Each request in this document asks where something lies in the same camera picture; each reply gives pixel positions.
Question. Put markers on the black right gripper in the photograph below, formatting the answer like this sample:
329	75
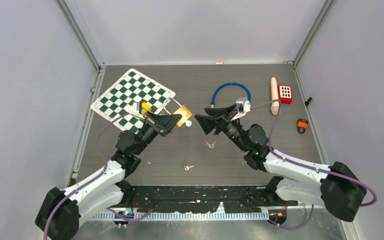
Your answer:
219	112

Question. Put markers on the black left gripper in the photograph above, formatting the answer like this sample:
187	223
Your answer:
164	123

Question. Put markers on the brass padlock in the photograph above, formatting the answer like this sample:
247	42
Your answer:
185	113

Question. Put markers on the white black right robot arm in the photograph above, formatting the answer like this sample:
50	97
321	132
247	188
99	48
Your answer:
334	187

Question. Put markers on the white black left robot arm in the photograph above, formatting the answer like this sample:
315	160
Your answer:
64	211

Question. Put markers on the yellow block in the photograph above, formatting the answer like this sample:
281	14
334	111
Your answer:
145	106

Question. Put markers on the silver keys with white tag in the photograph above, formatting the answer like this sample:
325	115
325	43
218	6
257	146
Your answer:
186	167

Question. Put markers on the green white chessboard mat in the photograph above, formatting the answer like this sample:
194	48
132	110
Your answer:
132	87

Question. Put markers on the beige wooden rolling pin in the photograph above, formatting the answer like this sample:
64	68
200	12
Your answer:
275	101

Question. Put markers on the red block with holes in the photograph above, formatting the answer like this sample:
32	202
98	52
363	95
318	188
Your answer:
285	94

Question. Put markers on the black front base panel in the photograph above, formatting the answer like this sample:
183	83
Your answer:
200	199

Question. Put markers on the small orange padlock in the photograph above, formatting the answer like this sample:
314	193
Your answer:
302	125

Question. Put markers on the blue cable lock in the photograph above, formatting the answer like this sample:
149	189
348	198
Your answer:
229	89

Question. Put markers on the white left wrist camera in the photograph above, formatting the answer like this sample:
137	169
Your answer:
136	110

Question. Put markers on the black knob on rail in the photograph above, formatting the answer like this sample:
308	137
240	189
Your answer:
308	101

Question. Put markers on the aluminium frame rail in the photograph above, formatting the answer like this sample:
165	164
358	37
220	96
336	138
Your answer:
265	213

